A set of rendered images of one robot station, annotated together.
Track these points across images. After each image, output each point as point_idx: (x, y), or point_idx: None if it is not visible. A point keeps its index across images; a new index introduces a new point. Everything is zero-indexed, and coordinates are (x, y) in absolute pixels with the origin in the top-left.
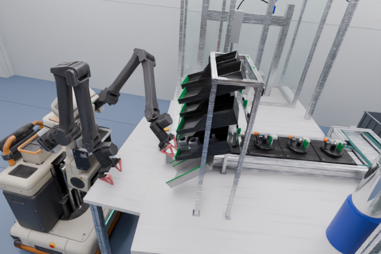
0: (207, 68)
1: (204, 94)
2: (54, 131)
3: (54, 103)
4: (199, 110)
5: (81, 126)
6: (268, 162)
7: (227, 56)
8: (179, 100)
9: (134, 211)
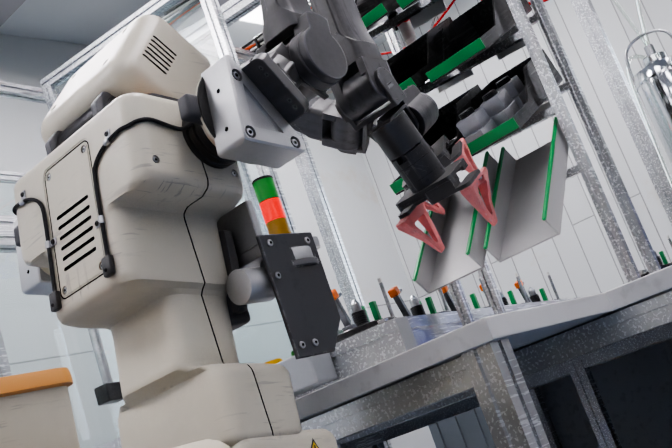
0: None
1: None
2: (277, 47)
3: (140, 43)
4: (435, 64)
5: (342, 14)
6: (532, 304)
7: None
8: None
9: (595, 296)
